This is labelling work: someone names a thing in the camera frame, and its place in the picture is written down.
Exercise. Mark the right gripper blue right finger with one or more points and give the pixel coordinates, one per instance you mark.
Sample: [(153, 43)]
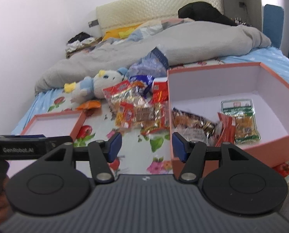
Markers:
[(180, 146)]

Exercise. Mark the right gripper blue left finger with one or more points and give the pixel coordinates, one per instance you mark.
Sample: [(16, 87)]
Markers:
[(113, 146)]

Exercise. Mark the white barcode meat snack packet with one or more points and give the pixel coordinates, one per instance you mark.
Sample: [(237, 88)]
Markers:
[(190, 125)]

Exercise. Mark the grey pastry snack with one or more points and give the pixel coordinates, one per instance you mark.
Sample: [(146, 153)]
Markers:
[(209, 128)]

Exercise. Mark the brown strips snack packet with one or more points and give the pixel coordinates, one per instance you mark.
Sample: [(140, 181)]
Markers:
[(153, 118)]

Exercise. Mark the long red snack packet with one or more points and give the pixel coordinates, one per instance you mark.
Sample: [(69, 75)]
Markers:
[(228, 129)]

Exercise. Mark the red top clear tofu packet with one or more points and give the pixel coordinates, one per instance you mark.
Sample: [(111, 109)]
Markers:
[(123, 92)]

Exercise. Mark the green pickled vegetable packet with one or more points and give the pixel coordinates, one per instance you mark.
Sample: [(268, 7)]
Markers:
[(244, 113)]

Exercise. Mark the red yellow corn snack packet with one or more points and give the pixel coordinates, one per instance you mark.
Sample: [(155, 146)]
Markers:
[(126, 115)]

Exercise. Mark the floral bed sheet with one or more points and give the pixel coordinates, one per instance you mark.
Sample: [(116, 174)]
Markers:
[(151, 154)]

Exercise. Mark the orange snack packet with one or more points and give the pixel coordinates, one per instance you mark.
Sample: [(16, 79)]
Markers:
[(89, 105)]

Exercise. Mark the orange box lid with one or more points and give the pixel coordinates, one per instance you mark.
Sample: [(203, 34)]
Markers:
[(65, 123)]

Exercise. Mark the red foil tea packet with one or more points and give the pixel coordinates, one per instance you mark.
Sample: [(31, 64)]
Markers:
[(160, 92)]

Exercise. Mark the orange open storage box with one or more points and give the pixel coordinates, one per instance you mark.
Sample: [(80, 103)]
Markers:
[(254, 96)]

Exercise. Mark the white blue plush duck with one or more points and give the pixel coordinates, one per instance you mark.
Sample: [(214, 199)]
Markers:
[(92, 87)]

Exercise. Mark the blue white snack bag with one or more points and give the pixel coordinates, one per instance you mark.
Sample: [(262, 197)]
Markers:
[(142, 82)]

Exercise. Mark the translucent blue tissue bag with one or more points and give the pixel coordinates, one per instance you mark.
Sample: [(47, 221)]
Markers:
[(155, 64)]

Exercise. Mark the grey duvet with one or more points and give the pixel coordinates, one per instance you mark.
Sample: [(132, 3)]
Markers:
[(181, 44)]

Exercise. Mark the yellow pillow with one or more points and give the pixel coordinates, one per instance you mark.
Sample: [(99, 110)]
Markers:
[(120, 33)]

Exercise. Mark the patchwork pastel quilt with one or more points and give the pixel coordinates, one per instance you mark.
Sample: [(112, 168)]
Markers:
[(149, 29)]

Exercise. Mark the light blue star blanket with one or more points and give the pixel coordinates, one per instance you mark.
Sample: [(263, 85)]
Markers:
[(270, 56)]

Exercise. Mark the black clothing pile on bed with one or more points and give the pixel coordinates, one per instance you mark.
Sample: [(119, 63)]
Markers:
[(203, 11)]

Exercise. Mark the cream quilted headboard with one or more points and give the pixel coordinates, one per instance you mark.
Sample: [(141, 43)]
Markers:
[(123, 13)]

